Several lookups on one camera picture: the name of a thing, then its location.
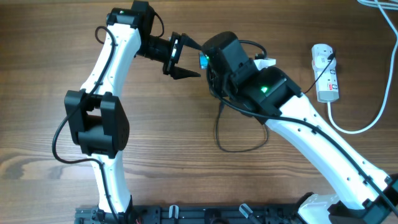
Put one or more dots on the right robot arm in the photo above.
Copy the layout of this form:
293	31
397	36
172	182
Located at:
363	193

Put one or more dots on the white power strip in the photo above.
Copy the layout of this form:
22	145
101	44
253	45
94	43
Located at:
326	81

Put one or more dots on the white USB charger plug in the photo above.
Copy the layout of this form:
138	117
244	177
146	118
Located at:
321	61

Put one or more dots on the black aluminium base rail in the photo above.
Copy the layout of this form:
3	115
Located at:
244	213

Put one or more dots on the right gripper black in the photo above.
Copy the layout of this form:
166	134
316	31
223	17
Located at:
218	90

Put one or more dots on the Galaxy S25 smartphone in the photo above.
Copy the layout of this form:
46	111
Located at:
203	60

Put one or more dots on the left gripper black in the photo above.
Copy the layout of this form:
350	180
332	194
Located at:
176	72

